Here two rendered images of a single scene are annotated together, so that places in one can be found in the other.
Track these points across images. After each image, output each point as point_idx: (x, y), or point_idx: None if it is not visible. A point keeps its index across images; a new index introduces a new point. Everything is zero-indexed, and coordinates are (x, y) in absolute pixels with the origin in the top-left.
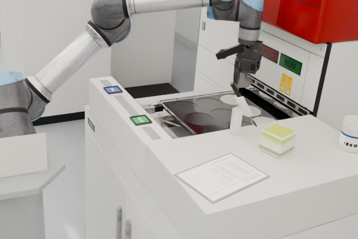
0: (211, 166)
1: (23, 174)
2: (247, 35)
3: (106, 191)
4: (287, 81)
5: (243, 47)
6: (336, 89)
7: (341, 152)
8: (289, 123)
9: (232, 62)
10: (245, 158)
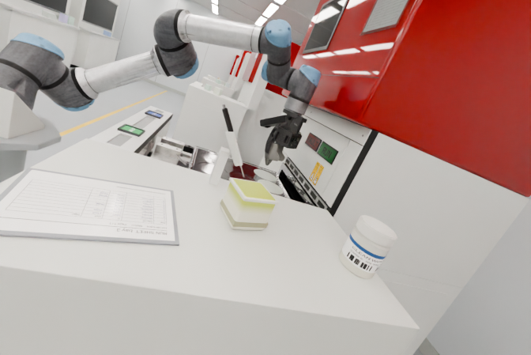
0: (111, 188)
1: None
2: (291, 104)
3: None
4: (318, 170)
5: (285, 118)
6: (367, 194)
7: (338, 266)
8: (293, 205)
9: (284, 150)
10: (183, 205)
